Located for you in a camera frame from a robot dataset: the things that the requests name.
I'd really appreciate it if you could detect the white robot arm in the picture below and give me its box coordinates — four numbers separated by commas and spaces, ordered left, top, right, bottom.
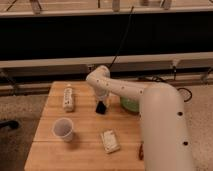
86, 65, 196, 171

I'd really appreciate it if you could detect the green ceramic bowl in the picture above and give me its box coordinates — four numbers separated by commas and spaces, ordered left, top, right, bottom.
120, 97, 139, 113

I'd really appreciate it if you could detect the white power strip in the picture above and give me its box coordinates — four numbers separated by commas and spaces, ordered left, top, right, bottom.
62, 84, 74, 112

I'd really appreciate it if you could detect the white wrapped packet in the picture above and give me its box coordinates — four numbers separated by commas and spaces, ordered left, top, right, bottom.
101, 130, 120, 154

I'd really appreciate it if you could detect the red brown pepper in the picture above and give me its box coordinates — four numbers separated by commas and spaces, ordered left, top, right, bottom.
138, 143, 144, 160

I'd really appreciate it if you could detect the black chair base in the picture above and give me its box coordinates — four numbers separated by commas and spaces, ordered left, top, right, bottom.
0, 120, 19, 129

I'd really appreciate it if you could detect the black hanging cable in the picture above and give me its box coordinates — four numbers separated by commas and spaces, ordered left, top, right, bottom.
108, 4, 135, 69

